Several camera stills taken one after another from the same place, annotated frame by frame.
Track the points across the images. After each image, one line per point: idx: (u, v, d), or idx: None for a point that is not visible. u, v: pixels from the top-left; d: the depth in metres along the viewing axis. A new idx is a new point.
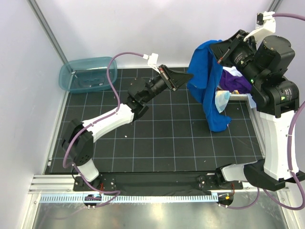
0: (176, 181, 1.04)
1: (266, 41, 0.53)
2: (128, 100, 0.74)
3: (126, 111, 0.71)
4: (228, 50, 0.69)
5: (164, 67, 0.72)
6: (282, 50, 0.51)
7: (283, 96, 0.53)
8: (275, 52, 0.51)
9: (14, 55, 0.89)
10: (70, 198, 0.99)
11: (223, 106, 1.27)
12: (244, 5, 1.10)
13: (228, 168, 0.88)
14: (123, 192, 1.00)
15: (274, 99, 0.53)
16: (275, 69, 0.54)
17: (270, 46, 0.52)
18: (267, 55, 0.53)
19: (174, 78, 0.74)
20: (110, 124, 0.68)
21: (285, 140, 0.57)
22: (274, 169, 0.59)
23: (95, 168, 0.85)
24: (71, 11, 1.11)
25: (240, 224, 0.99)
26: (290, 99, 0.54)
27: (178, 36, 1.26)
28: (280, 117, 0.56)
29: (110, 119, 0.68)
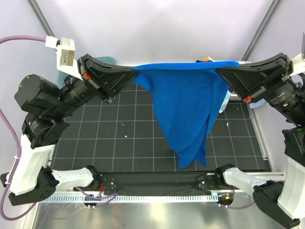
0: (176, 181, 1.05)
1: None
2: (27, 126, 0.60)
3: (29, 144, 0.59)
4: (262, 88, 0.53)
5: (85, 67, 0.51)
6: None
7: None
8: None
9: (14, 56, 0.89)
10: (70, 198, 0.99)
11: (224, 106, 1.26)
12: (244, 5, 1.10)
13: (231, 173, 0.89)
14: (123, 192, 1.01)
15: None
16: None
17: None
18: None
19: (108, 80, 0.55)
20: (27, 168, 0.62)
21: None
22: (292, 209, 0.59)
23: (84, 176, 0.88)
24: (71, 11, 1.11)
25: (241, 225, 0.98)
26: None
27: (178, 36, 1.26)
28: None
29: (21, 167, 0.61)
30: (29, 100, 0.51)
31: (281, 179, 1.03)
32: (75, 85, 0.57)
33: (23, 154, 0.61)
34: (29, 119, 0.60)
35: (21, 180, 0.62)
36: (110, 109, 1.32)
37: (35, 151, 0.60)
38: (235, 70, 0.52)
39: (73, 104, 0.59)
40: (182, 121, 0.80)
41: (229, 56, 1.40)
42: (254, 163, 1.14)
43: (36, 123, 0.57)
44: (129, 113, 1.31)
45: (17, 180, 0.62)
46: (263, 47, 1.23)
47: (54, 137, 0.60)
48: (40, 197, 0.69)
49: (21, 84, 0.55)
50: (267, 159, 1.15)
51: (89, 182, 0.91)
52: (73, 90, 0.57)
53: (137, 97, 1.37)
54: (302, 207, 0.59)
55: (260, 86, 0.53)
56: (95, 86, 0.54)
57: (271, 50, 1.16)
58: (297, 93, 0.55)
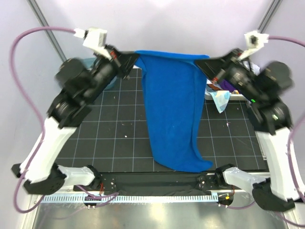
0: (176, 181, 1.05)
1: (269, 67, 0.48)
2: (53, 107, 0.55)
3: (57, 125, 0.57)
4: (222, 71, 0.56)
5: (112, 48, 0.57)
6: (283, 80, 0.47)
7: (276, 115, 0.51)
8: (276, 82, 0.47)
9: (15, 55, 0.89)
10: (70, 198, 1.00)
11: (224, 106, 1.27)
12: (244, 5, 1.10)
13: (231, 172, 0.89)
14: (123, 192, 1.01)
15: (268, 119, 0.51)
16: (273, 95, 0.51)
17: (272, 76, 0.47)
18: (266, 80, 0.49)
19: (122, 60, 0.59)
20: (49, 153, 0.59)
21: (285, 157, 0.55)
22: (280, 190, 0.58)
23: (86, 174, 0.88)
24: (71, 11, 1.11)
25: (241, 225, 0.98)
26: (283, 119, 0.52)
27: (178, 36, 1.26)
28: (275, 134, 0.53)
29: (46, 148, 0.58)
30: (74, 78, 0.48)
31: None
32: (101, 67, 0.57)
33: (48, 136, 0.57)
34: (56, 101, 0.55)
35: (41, 163, 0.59)
36: (110, 109, 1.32)
37: (60, 134, 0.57)
38: (206, 60, 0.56)
39: (101, 88, 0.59)
40: (167, 114, 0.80)
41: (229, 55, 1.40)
42: (254, 163, 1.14)
43: (66, 105, 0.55)
44: (129, 113, 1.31)
45: (38, 164, 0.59)
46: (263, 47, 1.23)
47: (80, 119, 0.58)
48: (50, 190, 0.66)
49: (62, 64, 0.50)
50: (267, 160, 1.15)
51: (90, 180, 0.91)
52: (101, 72, 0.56)
53: (137, 97, 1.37)
54: (289, 183, 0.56)
55: (220, 69, 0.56)
56: (118, 64, 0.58)
57: (271, 50, 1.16)
58: (249, 73, 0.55)
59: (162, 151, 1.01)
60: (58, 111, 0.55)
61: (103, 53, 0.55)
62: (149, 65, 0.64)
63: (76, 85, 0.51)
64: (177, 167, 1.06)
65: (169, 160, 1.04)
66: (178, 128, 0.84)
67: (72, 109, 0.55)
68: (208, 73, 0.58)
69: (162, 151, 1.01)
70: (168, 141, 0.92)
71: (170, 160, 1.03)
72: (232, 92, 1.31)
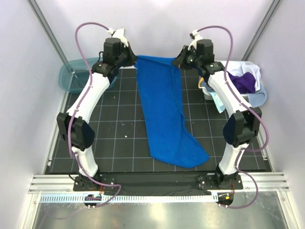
0: (177, 181, 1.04)
1: (199, 41, 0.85)
2: (96, 68, 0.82)
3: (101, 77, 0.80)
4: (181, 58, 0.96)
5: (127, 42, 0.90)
6: (207, 43, 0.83)
7: (212, 65, 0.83)
8: (201, 45, 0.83)
9: (14, 55, 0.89)
10: (70, 198, 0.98)
11: (224, 106, 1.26)
12: (244, 5, 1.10)
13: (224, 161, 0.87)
14: (123, 192, 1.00)
15: (208, 69, 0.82)
16: (208, 56, 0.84)
17: (200, 43, 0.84)
18: (198, 47, 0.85)
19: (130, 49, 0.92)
20: (93, 99, 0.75)
21: (227, 87, 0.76)
22: (231, 107, 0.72)
23: (94, 161, 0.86)
24: (71, 11, 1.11)
25: (240, 224, 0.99)
26: (218, 67, 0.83)
27: (178, 36, 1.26)
28: (214, 75, 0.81)
29: (92, 93, 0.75)
30: (116, 44, 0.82)
31: (281, 179, 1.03)
32: (124, 51, 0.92)
33: (94, 84, 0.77)
34: (98, 64, 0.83)
35: (89, 104, 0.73)
36: (110, 109, 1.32)
37: (104, 84, 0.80)
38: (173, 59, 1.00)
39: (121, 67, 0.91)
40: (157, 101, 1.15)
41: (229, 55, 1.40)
42: (254, 163, 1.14)
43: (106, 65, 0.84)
44: (129, 113, 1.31)
45: (86, 106, 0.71)
46: (262, 47, 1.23)
47: (112, 76, 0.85)
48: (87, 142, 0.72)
49: (106, 39, 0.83)
50: (267, 159, 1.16)
51: (95, 171, 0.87)
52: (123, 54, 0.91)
53: (137, 97, 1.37)
54: (235, 101, 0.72)
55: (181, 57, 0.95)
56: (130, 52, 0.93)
57: (270, 50, 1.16)
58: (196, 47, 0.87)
59: (154, 138, 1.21)
60: (100, 69, 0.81)
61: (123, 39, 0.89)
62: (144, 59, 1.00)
63: (115, 49, 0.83)
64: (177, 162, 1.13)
65: (172, 154, 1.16)
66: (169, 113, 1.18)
67: (110, 66, 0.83)
68: (178, 62, 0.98)
69: (154, 137, 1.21)
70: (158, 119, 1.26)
71: (165, 152, 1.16)
72: None
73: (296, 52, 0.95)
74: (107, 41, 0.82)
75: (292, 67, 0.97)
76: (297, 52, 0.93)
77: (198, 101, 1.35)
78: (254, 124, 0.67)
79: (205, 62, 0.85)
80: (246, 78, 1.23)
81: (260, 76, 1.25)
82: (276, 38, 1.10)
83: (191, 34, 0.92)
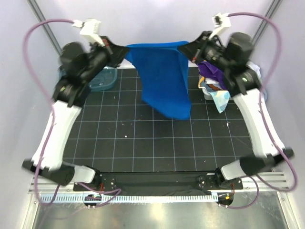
0: (177, 181, 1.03)
1: (233, 36, 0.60)
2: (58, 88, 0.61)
3: (65, 105, 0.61)
4: (198, 50, 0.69)
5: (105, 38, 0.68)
6: (245, 45, 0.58)
7: (245, 78, 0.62)
8: (238, 46, 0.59)
9: (14, 55, 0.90)
10: (70, 198, 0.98)
11: (224, 106, 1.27)
12: (244, 5, 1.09)
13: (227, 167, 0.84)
14: (123, 192, 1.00)
15: (238, 83, 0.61)
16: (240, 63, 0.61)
17: (235, 42, 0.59)
18: (232, 47, 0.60)
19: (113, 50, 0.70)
20: (62, 136, 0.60)
21: (259, 115, 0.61)
22: (259, 145, 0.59)
23: (89, 169, 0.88)
24: (70, 11, 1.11)
25: (240, 225, 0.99)
26: (252, 81, 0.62)
27: (178, 36, 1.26)
28: (247, 94, 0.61)
29: (57, 132, 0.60)
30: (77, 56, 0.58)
31: (281, 179, 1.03)
32: (98, 55, 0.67)
33: (58, 119, 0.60)
34: (59, 86, 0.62)
35: (55, 147, 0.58)
36: (110, 109, 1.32)
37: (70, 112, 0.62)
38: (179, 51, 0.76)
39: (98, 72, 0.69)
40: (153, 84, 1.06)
41: None
42: None
43: (70, 87, 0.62)
44: (129, 113, 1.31)
45: (53, 150, 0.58)
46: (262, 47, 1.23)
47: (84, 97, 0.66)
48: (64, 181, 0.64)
49: (65, 47, 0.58)
50: None
51: (92, 176, 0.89)
52: (97, 58, 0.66)
53: (137, 97, 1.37)
54: (266, 139, 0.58)
55: (197, 49, 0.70)
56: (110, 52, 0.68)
57: (270, 50, 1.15)
58: (220, 48, 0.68)
59: (155, 92, 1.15)
60: (65, 92, 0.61)
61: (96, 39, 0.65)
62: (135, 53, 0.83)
63: (78, 65, 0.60)
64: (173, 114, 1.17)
65: (158, 98, 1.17)
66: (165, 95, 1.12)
67: (76, 89, 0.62)
68: (193, 56, 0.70)
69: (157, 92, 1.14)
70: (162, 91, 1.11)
71: (155, 99, 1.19)
72: None
73: (296, 52, 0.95)
74: (65, 52, 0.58)
75: (293, 67, 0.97)
76: (297, 52, 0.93)
77: (198, 101, 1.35)
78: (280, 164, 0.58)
79: (234, 71, 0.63)
80: None
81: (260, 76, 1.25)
82: (275, 38, 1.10)
83: (217, 17, 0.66)
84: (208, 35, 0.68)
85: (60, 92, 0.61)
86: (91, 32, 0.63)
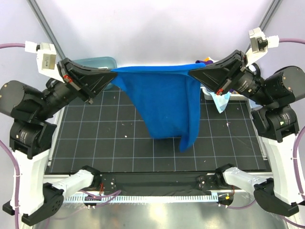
0: (177, 181, 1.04)
1: (284, 77, 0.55)
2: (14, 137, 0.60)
3: (26, 156, 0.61)
4: (228, 81, 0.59)
5: (66, 70, 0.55)
6: (297, 90, 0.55)
7: (282, 121, 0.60)
8: (291, 92, 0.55)
9: (14, 56, 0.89)
10: (70, 198, 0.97)
11: (223, 106, 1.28)
12: (244, 5, 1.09)
13: (231, 173, 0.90)
14: (123, 192, 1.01)
15: (274, 124, 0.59)
16: (283, 104, 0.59)
17: (288, 86, 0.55)
18: (282, 89, 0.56)
19: (87, 81, 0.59)
20: (34, 179, 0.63)
21: (290, 163, 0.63)
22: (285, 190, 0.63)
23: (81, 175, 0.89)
24: (70, 11, 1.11)
25: (240, 225, 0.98)
26: (289, 123, 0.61)
27: (178, 36, 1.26)
28: (282, 140, 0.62)
29: (26, 179, 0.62)
30: (17, 105, 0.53)
31: None
32: (56, 87, 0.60)
33: (23, 170, 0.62)
34: (14, 133, 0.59)
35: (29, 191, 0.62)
36: (110, 110, 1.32)
37: (34, 161, 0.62)
38: (203, 70, 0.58)
39: (64, 102, 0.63)
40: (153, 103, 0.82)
41: None
42: (254, 163, 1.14)
43: (25, 133, 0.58)
44: (129, 113, 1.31)
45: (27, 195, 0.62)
46: None
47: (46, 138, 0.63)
48: (52, 211, 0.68)
49: (0, 94, 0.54)
50: (267, 159, 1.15)
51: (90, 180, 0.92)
52: (56, 93, 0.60)
53: None
54: (293, 186, 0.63)
55: (226, 79, 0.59)
56: (76, 88, 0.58)
57: (270, 51, 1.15)
58: (257, 79, 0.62)
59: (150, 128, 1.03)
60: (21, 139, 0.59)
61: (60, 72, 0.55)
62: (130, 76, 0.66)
63: (25, 110, 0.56)
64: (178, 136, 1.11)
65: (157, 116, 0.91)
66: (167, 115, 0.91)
67: (33, 135, 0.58)
68: (218, 85, 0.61)
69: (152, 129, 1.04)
70: (163, 114, 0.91)
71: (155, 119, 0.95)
72: (232, 92, 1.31)
73: (296, 52, 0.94)
74: (1, 101, 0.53)
75: None
76: (298, 52, 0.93)
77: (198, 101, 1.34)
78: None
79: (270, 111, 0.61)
80: None
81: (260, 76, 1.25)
82: None
83: (259, 41, 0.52)
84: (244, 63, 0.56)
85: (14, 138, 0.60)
86: (34, 51, 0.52)
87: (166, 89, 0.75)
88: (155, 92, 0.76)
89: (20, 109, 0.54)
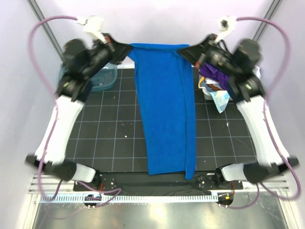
0: (177, 181, 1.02)
1: (240, 43, 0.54)
2: (61, 83, 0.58)
3: (69, 100, 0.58)
4: (202, 55, 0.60)
5: (104, 34, 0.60)
6: (253, 53, 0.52)
7: (249, 85, 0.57)
8: (247, 55, 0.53)
9: (14, 56, 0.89)
10: (70, 198, 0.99)
11: (224, 106, 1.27)
12: (244, 5, 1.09)
13: (227, 167, 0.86)
14: (123, 192, 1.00)
15: (242, 90, 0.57)
16: (246, 69, 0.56)
17: (243, 50, 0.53)
18: (238, 55, 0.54)
19: (115, 46, 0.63)
20: (66, 131, 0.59)
21: (263, 123, 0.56)
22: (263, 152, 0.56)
23: (87, 167, 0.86)
24: (70, 11, 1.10)
25: (240, 225, 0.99)
26: (257, 88, 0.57)
27: (178, 36, 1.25)
28: (250, 101, 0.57)
29: (63, 125, 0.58)
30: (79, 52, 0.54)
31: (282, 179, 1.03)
32: (98, 50, 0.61)
33: (62, 114, 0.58)
34: (63, 81, 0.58)
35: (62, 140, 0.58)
36: (111, 109, 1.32)
37: (75, 109, 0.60)
38: (187, 48, 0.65)
39: (99, 68, 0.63)
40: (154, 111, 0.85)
41: None
42: None
43: (73, 83, 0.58)
44: (129, 113, 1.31)
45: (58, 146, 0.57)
46: (262, 47, 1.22)
47: (86, 94, 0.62)
48: (66, 176, 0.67)
49: (66, 46, 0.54)
50: None
51: (91, 176, 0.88)
52: (99, 55, 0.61)
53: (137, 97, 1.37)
54: (271, 146, 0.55)
55: (201, 54, 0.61)
56: (104, 51, 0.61)
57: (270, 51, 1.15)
58: (226, 54, 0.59)
59: (152, 151, 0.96)
60: (67, 87, 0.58)
61: (99, 37, 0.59)
62: (140, 57, 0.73)
63: (80, 61, 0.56)
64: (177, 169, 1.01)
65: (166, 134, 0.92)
66: (172, 126, 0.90)
67: (80, 85, 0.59)
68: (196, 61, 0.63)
69: (154, 153, 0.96)
70: (164, 122, 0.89)
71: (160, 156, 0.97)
72: None
73: (296, 52, 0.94)
74: (69, 48, 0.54)
75: (292, 68, 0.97)
76: (297, 52, 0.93)
77: (197, 101, 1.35)
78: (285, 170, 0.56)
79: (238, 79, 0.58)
80: None
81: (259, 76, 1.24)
82: (275, 38, 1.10)
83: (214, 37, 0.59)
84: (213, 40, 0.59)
85: (59, 83, 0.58)
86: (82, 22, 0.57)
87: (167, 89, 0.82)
88: (157, 84, 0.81)
89: (78, 56, 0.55)
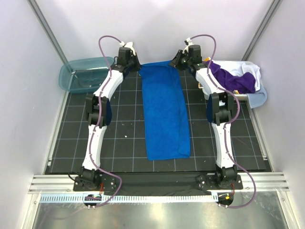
0: (177, 181, 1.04)
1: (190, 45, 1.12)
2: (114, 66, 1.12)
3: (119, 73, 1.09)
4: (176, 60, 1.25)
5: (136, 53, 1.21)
6: (196, 47, 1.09)
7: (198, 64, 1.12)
8: (193, 49, 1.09)
9: (14, 56, 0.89)
10: (70, 198, 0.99)
11: None
12: (244, 5, 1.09)
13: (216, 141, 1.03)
14: (123, 192, 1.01)
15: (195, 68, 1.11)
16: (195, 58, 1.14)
17: (191, 46, 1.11)
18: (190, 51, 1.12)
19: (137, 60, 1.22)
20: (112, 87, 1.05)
21: (207, 77, 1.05)
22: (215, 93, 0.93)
23: (99, 152, 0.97)
24: (71, 11, 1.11)
25: (240, 225, 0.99)
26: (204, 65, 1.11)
27: (178, 36, 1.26)
28: (201, 71, 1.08)
29: (111, 82, 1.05)
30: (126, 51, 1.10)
31: (282, 179, 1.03)
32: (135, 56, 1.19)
33: (113, 76, 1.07)
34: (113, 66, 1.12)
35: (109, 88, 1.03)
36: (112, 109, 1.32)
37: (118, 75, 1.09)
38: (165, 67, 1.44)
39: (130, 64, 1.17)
40: (156, 104, 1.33)
41: (229, 56, 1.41)
42: (254, 164, 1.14)
43: (119, 66, 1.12)
44: (129, 113, 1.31)
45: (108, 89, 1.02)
46: (262, 47, 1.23)
47: (126, 73, 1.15)
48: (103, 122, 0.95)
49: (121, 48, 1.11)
50: (267, 159, 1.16)
51: (98, 160, 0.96)
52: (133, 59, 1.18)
53: (137, 97, 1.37)
54: (212, 88, 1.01)
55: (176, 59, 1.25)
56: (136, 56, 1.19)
57: (270, 50, 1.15)
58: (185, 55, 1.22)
59: (153, 140, 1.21)
60: (116, 68, 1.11)
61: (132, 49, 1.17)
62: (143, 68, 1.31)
63: (120, 57, 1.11)
64: (176, 155, 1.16)
65: (166, 122, 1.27)
66: (170, 109, 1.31)
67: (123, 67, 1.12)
68: (174, 64, 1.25)
69: (157, 142, 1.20)
70: (163, 106, 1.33)
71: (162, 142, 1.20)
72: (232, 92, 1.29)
73: (296, 52, 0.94)
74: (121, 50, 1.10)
75: (292, 68, 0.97)
76: (297, 52, 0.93)
77: (197, 102, 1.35)
78: (229, 104, 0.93)
79: (194, 63, 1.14)
80: (246, 78, 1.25)
81: (260, 76, 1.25)
82: (275, 38, 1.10)
83: (186, 41, 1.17)
84: (180, 51, 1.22)
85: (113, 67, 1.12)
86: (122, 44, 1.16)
87: (162, 86, 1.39)
88: (154, 90, 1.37)
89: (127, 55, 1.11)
